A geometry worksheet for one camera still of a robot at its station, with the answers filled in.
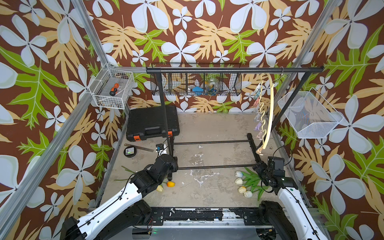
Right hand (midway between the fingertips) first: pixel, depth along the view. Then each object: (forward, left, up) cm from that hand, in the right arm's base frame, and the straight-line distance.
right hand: (255, 167), depth 85 cm
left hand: (+1, +46, +10) cm, 47 cm away
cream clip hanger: (+54, -22, +6) cm, 58 cm away
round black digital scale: (+13, +77, -4) cm, 78 cm away
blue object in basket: (+44, +33, +22) cm, 59 cm away
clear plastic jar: (+48, +22, +21) cm, 57 cm away
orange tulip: (-8, +49, -5) cm, 50 cm away
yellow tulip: (-10, +55, -4) cm, 56 cm away
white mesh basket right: (+21, -29, +21) cm, 42 cm away
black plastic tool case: (+35, +68, -1) cm, 77 cm away
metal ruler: (+16, +72, -5) cm, 74 cm away
